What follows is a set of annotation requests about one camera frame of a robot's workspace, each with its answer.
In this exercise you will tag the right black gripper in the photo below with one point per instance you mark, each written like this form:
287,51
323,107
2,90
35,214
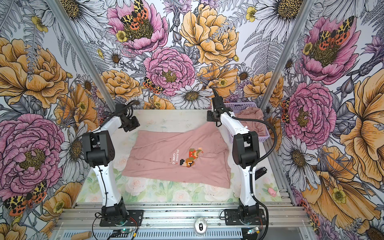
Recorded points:
209,117

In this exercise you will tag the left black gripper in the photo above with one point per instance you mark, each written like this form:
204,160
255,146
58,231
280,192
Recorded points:
135,124

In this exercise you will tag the lilac plastic laundry basket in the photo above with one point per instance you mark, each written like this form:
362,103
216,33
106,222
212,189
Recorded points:
249,110

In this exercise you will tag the pink t-shirt with print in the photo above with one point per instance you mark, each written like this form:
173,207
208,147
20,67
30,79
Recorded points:
197,156

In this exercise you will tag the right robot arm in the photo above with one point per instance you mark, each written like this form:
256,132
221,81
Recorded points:
246,154

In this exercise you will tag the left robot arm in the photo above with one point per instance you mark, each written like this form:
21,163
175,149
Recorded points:
99,152

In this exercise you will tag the black remote-like device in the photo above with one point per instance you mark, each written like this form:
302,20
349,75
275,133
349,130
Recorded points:
260,172

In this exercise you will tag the green circuit board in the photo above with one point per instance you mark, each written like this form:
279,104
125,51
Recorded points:
123,233

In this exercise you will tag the round silver button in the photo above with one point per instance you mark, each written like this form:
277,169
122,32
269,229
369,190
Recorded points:
200,226

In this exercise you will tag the wooden cork block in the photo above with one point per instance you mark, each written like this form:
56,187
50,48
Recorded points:
82,236

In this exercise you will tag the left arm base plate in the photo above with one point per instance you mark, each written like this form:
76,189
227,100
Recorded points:
113,218

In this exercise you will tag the aluminium front rail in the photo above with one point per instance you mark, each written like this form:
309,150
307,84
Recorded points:
180,216

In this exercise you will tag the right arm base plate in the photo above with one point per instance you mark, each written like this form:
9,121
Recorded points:
233,217

